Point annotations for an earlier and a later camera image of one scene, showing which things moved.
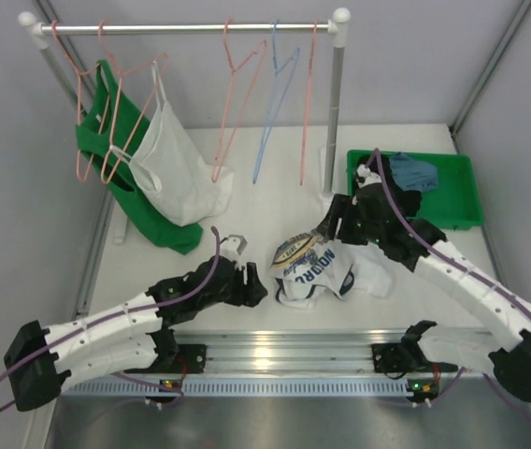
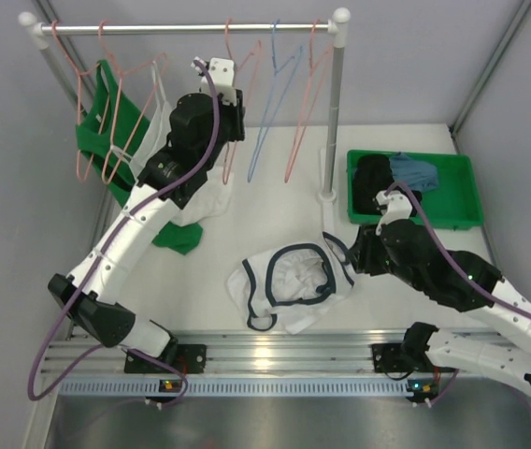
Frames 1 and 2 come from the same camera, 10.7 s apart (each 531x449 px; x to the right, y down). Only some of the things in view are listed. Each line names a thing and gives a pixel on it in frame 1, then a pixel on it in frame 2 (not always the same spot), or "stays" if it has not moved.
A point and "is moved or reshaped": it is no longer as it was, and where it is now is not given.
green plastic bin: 454,203 stays
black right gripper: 327,228 → 362,252
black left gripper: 245,284 → 236,122
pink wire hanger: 110,145 stays
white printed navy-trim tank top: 309,269 is moved or reshaped
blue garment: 411,175 stays
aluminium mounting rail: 295,352 stays
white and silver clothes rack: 338,25 stays
